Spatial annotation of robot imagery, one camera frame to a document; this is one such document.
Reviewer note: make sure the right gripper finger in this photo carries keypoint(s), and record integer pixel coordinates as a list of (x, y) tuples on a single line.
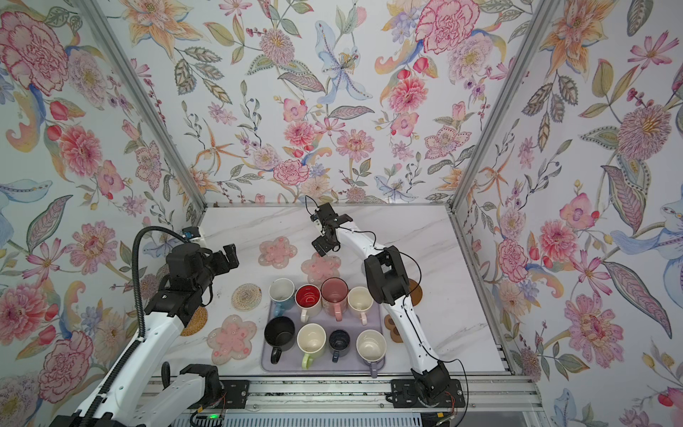
[(324, 214), (323, 245)]

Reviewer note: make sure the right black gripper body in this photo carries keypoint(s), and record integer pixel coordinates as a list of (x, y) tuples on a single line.
[(325, 244)]

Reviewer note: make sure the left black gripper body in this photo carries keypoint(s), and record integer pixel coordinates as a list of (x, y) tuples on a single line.
[(217, 265)]

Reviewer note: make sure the pink flower coaster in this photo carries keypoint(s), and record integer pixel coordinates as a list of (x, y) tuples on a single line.
[(232, 340), (277, 253), (320, 268)]

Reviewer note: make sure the multicolour embroidered round coaster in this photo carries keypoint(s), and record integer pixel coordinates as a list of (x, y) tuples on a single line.
[(246, 297)]

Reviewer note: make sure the brown round wooden coaster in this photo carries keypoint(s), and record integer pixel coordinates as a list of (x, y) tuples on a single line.
[(416, 292)]

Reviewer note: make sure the brown paw cork coaster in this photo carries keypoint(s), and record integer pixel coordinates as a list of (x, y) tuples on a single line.
[(393, 329)]

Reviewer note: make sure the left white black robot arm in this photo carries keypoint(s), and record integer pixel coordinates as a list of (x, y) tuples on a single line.
[(116, 401)]

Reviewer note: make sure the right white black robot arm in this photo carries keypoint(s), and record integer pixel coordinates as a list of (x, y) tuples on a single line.
[(388, 284)]

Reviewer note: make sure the woven rattan round coaster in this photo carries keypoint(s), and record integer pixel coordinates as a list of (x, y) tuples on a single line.
[(197, 322)]

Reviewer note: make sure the pink flower coaster front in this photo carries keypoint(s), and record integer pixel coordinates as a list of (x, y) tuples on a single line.
[(232, 340)]

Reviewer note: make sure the pink tall mug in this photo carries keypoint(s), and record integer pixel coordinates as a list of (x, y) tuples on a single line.
[(334, 294)]

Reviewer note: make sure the red inside white mug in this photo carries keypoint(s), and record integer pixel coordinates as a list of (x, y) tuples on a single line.
[(309, 301)]

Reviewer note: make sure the blue mug white inside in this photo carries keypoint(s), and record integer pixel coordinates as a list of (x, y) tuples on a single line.
[(282, 296)]

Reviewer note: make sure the black mug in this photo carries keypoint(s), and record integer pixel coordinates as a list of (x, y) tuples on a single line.
[(280, 335)]

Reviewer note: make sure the small dark blue mug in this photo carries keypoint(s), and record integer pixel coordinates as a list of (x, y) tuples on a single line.
[(339, 344)]

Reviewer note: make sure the lavender serving tray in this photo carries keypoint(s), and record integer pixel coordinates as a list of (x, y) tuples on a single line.
[(291, 361)]

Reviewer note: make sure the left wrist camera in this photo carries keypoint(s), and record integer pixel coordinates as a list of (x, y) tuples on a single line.
[(192, 234)]

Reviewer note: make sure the cream mug pink handle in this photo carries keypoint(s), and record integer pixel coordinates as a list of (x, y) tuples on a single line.
[(360, 302)]

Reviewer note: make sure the cream mug green handle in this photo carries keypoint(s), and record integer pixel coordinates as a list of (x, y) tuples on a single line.
[(312, 341)]

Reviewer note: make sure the cream mug purple handle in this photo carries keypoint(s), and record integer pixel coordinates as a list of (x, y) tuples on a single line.
[(372, 347)]

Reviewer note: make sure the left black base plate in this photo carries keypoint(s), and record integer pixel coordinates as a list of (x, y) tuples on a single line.
[(229, 394)]

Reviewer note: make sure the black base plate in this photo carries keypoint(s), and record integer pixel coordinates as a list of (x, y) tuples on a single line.
[(229, 394), (407, 393)]

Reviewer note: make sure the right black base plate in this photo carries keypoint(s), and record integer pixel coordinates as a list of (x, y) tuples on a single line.
[(407, 393)]

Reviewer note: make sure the aluminium mounting rail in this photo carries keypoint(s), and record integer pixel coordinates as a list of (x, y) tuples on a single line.
[(488, 393)]

